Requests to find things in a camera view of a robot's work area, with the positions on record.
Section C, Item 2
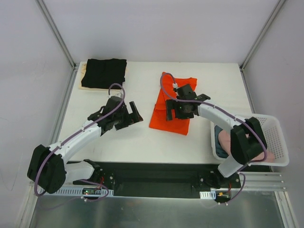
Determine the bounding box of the orange t shirt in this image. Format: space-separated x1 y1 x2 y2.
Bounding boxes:
149 72 190 135

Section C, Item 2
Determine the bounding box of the pink t shirt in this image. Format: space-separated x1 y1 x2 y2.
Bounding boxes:
215 130 275 162

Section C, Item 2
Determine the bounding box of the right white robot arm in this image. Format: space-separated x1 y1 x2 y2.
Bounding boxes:
164 83 268 188

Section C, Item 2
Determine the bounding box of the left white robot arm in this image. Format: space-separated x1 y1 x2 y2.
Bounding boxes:
27 96 143 196

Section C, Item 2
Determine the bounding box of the folded black t shirt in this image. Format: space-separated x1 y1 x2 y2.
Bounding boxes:
81 58 127 89

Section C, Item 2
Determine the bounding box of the teal blue t shirt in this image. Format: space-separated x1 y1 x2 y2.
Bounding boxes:
214 125 231 159

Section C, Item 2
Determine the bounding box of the folded beige t shirt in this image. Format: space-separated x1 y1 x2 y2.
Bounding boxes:
78 62 129 92

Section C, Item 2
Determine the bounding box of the left green circuit board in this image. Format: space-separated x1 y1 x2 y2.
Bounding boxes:
82 188 102 196

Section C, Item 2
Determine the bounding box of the white plastic laundry basket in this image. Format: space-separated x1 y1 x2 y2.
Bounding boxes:
210 113 290 167

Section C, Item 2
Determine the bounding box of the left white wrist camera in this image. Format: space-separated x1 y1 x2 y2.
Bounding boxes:
108 93 124 99

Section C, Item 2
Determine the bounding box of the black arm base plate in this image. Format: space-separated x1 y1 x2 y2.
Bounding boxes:
72 160 242 198

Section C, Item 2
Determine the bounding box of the right white cable duct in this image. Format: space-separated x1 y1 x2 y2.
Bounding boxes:
199 190 216 200

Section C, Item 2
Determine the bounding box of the left aluminium frame post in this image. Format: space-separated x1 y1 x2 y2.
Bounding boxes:
35 0 76 68

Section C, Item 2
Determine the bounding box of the aluminium frame post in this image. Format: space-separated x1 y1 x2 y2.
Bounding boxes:
35 0 76 68
239 0 287 72

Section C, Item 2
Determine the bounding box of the right aluminium frame post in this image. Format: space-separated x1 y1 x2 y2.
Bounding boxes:
239 0 287 72

